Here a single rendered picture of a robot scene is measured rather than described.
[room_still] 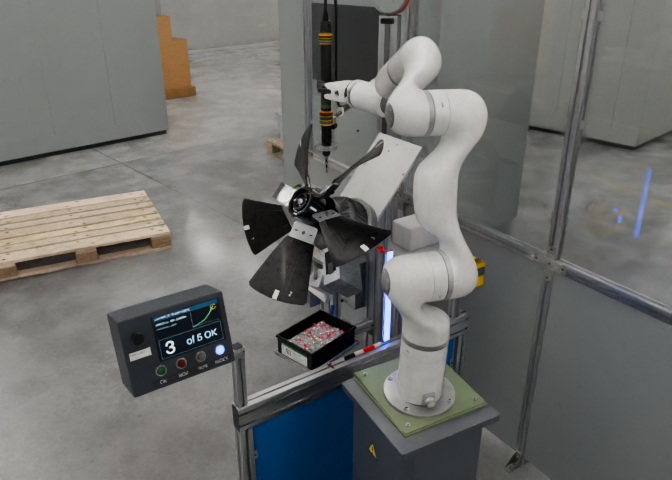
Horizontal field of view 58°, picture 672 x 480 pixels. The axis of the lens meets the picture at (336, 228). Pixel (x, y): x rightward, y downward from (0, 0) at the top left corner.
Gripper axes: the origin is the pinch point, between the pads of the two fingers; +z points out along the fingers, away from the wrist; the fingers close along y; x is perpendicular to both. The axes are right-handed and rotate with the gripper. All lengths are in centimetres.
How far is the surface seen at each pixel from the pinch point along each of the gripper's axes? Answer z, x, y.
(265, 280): 5, -66, -23
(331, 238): -12.7, -47.4, -6.9
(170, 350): -42, -48, -73
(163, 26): 784, -59, 221
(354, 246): -21, -48, -4
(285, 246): 7, -56, -14
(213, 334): -42, -48, -62
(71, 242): 270, -151, -43
